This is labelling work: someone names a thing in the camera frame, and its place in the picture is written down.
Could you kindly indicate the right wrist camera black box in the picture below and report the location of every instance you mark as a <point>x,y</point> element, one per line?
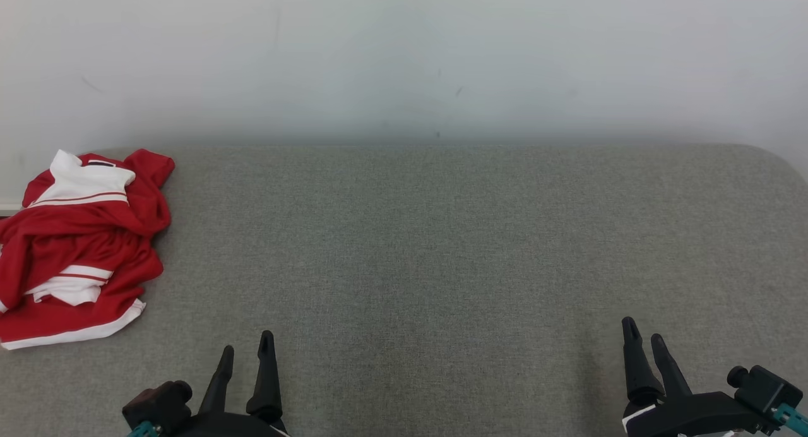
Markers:
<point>764,386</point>

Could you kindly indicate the grey fabric sofa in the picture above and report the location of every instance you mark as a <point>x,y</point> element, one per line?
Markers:
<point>442,266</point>

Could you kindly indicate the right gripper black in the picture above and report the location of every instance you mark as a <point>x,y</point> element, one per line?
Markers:
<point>694,415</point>

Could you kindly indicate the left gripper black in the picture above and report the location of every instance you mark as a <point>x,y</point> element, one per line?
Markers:
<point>227,426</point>

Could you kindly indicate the red basketball jersey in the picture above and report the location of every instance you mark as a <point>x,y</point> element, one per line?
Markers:
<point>142,200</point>

